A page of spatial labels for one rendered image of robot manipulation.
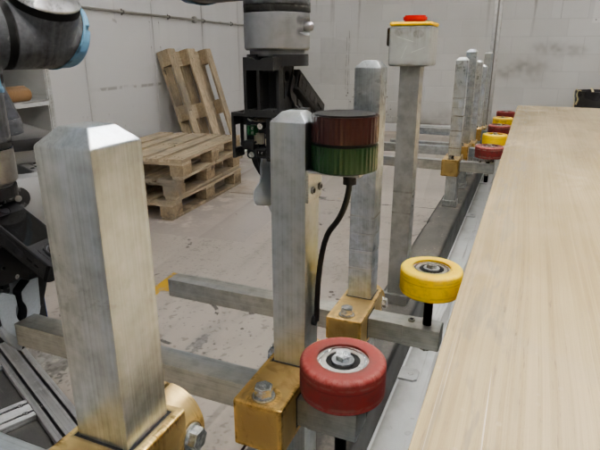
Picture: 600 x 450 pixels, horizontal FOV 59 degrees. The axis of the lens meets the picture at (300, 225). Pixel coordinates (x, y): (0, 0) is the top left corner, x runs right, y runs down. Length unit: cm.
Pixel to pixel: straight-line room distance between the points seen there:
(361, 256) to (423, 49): 37
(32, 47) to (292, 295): 70
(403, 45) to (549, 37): 731
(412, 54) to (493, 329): 51
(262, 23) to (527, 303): 43
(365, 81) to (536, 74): 754
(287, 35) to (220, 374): 36
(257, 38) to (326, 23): 782
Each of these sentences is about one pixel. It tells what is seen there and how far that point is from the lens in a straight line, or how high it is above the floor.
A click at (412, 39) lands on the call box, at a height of 119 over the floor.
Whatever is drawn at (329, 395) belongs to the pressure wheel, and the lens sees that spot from 48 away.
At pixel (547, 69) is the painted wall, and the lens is 823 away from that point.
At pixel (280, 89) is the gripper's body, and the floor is 114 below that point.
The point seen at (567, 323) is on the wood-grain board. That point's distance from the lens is 64.
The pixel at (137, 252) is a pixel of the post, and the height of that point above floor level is 108.
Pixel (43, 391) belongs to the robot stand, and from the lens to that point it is 178.
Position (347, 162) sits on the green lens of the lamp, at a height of 109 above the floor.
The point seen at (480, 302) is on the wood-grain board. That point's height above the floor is 90.
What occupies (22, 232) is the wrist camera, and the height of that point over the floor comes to 98.
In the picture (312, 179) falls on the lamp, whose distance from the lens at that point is 48.
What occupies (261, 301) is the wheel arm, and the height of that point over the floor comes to 82.
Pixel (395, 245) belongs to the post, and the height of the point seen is 82.
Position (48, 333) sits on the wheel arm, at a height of 86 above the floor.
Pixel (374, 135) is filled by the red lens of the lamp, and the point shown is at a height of 111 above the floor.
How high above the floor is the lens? 118
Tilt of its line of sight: 18 degrees down
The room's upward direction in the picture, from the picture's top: straight up
